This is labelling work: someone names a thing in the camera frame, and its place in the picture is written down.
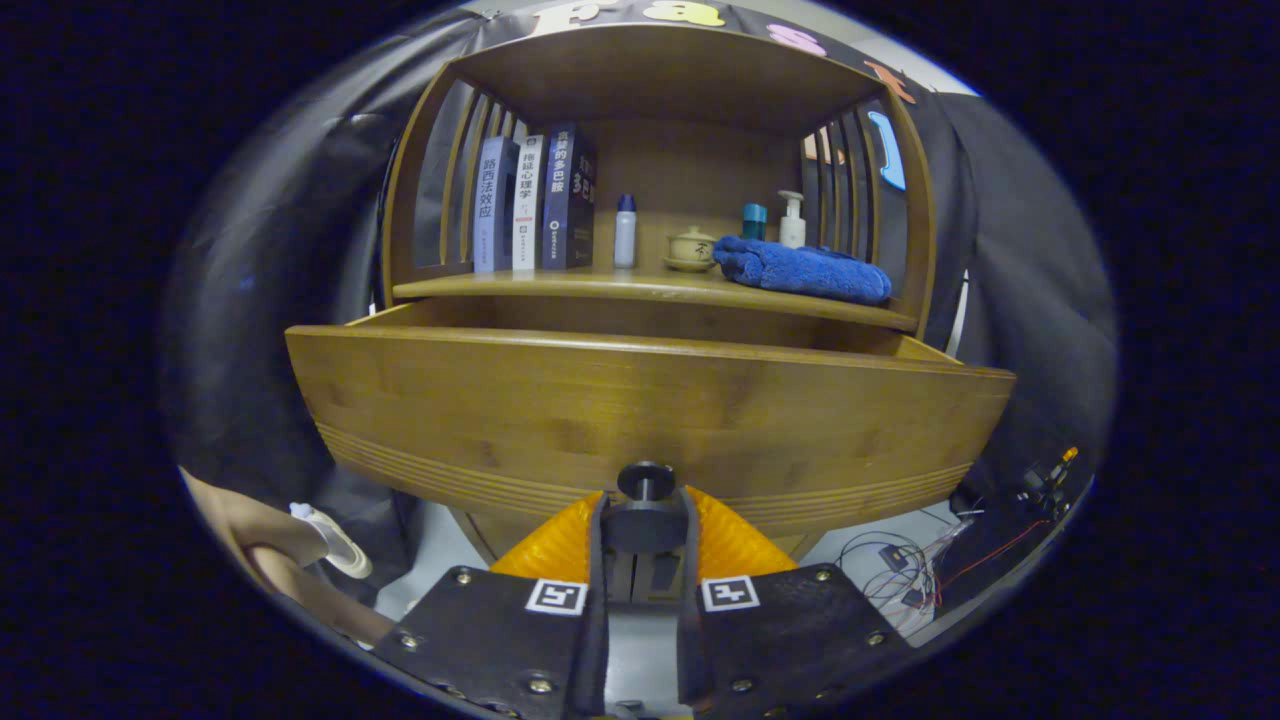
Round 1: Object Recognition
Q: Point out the wooden countertop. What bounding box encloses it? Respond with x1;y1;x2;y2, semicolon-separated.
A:
392;262;919;334

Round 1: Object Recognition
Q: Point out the wooden drawer with black knob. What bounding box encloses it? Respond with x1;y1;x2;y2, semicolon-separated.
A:
285;297;1018;556

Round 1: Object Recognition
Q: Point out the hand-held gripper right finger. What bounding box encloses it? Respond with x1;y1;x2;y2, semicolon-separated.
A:
678;486;913;720

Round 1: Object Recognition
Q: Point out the light blue book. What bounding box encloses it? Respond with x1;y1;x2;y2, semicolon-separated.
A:
472;136;521;274

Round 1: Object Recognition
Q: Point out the orange and black tool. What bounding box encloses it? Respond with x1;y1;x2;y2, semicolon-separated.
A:
1015;447;1081;511

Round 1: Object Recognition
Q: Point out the blue towel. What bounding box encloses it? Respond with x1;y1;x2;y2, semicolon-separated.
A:
712;235;893;307

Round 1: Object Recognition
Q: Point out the white book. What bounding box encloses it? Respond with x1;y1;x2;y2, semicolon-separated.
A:
512;134;547;272

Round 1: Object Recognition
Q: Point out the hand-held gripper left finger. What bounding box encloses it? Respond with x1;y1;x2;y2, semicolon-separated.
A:
372;488;611;720

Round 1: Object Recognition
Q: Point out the white bottle with blue cap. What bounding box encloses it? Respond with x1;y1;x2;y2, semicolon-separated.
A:
613;194;638;269

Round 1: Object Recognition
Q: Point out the white slipper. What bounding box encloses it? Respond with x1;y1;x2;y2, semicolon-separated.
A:
290;502;374;580

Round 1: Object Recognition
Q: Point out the black backdrop cloth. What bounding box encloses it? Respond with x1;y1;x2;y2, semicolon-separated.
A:
160;0;1116;601

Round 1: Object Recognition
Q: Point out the beige lidded teacup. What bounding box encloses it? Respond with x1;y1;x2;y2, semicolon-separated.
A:
663;226;718;273

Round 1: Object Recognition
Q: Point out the tangle of cables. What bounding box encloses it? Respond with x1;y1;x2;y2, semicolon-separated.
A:
835;515;1001;636

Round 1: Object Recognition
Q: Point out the dark blue book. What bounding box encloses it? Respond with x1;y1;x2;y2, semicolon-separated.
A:
541;125;598;271

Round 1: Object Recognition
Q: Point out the wooden cabinet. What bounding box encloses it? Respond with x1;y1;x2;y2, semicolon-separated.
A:
380;22;941;561

